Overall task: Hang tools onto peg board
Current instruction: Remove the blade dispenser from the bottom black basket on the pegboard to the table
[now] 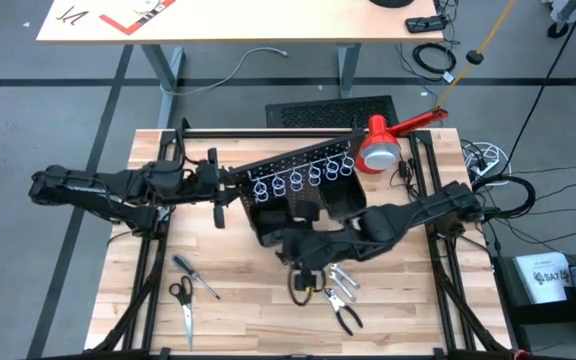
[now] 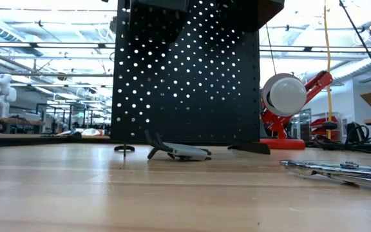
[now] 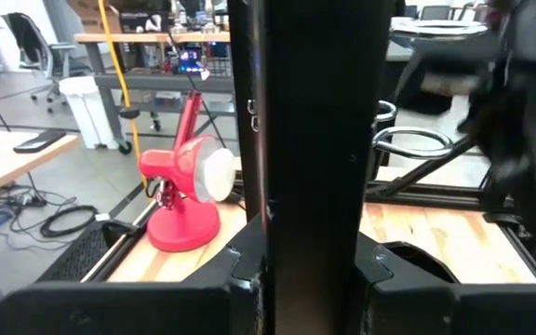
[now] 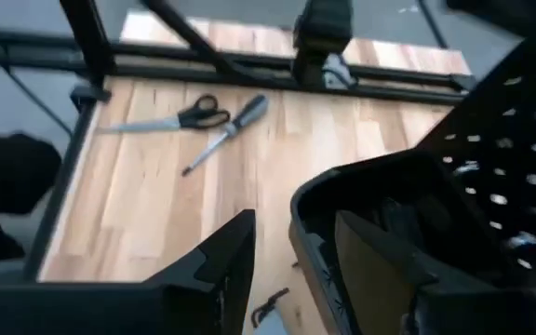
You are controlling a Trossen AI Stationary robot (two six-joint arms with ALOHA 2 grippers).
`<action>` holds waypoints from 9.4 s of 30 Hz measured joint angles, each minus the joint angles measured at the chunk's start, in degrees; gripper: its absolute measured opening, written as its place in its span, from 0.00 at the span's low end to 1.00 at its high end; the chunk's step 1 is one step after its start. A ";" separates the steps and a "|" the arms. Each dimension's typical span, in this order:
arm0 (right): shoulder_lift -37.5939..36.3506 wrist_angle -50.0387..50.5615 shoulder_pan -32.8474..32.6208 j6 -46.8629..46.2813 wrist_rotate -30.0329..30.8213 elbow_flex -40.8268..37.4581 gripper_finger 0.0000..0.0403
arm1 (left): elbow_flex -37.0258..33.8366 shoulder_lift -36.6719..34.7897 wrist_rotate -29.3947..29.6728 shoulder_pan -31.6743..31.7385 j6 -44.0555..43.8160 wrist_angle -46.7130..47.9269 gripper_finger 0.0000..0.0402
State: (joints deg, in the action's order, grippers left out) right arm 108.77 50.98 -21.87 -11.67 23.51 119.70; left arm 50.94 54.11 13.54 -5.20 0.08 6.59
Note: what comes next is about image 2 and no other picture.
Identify black perforated pegboard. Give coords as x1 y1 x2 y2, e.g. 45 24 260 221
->
109 0 272 158

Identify black-handled silver pliers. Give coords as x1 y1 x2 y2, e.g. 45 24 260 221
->
280 160 371 188

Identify grey square block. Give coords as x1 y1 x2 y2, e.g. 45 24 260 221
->
144 130 213 162

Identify black pegboard bin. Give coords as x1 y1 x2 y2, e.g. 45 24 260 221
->
129 0 190 46
226 0 285 34

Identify red desk lamp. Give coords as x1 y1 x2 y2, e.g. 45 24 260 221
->
258 70 334 150

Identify white cloth bundle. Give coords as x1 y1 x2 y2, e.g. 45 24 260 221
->
55 127 111 137

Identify white light bulb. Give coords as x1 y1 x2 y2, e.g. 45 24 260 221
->
269 77 308 114

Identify red cabinet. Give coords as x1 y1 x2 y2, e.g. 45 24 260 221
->
310 115 338 142

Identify long wooden bench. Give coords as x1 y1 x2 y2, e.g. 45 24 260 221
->
0 116 46 127

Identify black upright block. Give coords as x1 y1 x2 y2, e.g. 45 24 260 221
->
345 121 363 143

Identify white humanoid robot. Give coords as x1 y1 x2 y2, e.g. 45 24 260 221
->
0 73 18 119

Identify thin black pole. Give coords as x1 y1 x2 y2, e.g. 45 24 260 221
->
338 0 371 97

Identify thin black wire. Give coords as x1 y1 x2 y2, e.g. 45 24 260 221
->
265 24 278 76

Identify black aluminium rig frame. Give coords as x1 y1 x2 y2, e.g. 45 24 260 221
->
0 135 371 155

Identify black adapter cable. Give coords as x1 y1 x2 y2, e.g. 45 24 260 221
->
310 124 371 154

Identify yellow cord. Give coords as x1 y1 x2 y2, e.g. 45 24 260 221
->
323 0 333 140

